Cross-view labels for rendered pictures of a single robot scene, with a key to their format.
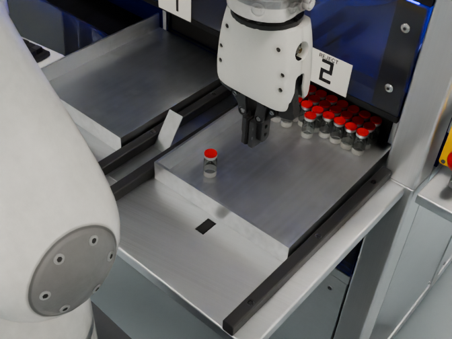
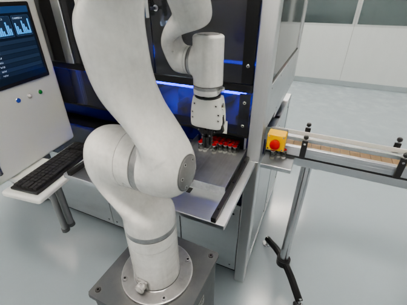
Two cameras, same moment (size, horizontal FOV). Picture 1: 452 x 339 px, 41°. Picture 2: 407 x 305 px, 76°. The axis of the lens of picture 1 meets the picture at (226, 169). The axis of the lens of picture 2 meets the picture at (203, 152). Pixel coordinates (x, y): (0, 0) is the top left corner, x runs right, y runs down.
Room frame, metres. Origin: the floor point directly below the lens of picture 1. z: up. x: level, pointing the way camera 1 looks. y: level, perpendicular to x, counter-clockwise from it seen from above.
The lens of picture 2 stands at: (-0.14, 0.17, 1.51)
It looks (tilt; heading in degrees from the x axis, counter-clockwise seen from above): 31 degrees down; 345
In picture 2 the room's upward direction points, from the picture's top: straight up
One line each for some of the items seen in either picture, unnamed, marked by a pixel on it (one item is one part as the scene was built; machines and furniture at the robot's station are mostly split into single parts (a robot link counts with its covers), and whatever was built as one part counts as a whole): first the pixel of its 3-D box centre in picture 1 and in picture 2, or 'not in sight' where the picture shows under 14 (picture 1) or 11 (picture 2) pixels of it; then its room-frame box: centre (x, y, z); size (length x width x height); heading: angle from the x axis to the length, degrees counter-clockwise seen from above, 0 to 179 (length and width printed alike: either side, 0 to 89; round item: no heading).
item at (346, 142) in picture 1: (321, 122); (218, 146); (0.84, -0.16, 0.91); 0.18 x 0.02 x 0.05; 52
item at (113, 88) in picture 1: (142, 74); not in sight; (0.97, 0.17, 0.90); 0.34 x 0.26 x 0.04; 142
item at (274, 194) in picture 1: (283, 155); (209, 160); (0.76, -0.09, 0.90); 0.34 x 0.26 x 0.04; 142
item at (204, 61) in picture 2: not in sight; (206, 59); (0.57, -0.03, 1.35); 0.09 x 0.08 x 0.13; 51
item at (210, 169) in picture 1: (210, 164); not in sight; (0.72, 0.03, 0.90); 0.02 x 0.02 x 0.04
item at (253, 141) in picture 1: (268, 124); (212, 138); (0.55, -0.05, 1.12); 0.03 x 0.03 x 0.07; 52
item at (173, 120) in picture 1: (146, 146); not in sight; (0.75, 0.13, 0.91); 0.14 x 0.03 x 0.06; 142
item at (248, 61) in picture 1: (263, 48); (208, 109); (0.56, -0.03, 1.21); 0.10 x 0.08 x 0.11; 52
